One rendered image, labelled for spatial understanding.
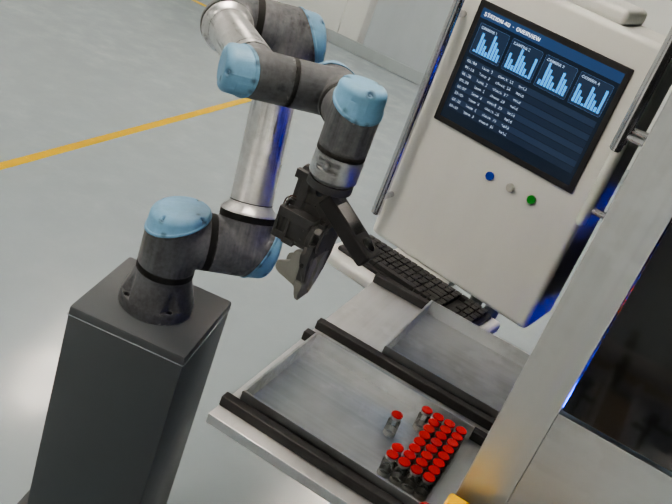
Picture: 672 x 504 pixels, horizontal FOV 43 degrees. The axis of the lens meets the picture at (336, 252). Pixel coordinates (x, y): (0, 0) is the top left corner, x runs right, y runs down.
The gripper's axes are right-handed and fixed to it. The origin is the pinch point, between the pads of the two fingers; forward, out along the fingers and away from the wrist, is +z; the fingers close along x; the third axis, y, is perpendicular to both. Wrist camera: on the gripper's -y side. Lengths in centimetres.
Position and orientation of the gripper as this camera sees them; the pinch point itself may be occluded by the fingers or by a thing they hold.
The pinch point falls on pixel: (303, 294)
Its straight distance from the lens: 136.6
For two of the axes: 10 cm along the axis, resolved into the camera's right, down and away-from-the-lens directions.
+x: -4.4, 2.9, -8.5
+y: -8.4, -4.7, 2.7
